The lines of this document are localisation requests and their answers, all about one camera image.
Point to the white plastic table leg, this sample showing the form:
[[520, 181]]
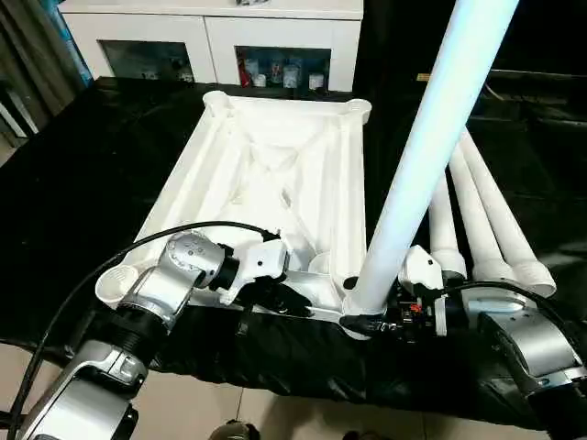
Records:
[[435, 137], [444, 229], [509, 220], [477, 220]]

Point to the white plastic table top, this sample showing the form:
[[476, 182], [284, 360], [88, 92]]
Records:
[[275, 183]]

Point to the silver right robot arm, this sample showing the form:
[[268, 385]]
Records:
[[527, 334]]

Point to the dark robot waist part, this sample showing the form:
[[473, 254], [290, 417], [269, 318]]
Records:
[[236, 432]]

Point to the small white jar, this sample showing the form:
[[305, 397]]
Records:
[[315, 81], [259, 81], [290, 75]]

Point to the small tan block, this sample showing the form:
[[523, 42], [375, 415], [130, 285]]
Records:
[[423, 77]]

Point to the black mat cover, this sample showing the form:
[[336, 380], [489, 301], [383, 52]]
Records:
[[69, 206]]

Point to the white glass door cabinet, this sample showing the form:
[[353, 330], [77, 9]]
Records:
[[206, 32]]

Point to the dark speckled object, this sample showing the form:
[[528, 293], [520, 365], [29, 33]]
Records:
[[252, 3]]

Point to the grey curtain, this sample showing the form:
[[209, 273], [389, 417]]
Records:
[[36, 69]]

